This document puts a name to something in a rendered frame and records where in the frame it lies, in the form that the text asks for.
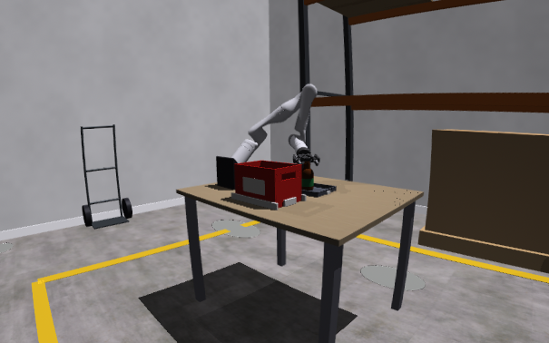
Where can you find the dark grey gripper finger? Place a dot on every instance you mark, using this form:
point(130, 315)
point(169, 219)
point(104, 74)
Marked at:
point(298, 161)
point(312, 159)

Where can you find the brown bottle with green label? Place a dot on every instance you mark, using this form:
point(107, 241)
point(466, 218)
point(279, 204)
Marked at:
point(307, 178)

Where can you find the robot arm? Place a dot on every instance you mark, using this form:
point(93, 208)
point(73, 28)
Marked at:
point(280, 115)

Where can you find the red divided crate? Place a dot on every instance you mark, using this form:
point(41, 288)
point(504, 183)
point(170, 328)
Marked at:
point(268, 181)

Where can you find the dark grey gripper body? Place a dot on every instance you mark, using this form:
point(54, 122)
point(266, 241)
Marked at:
point(304, 150)

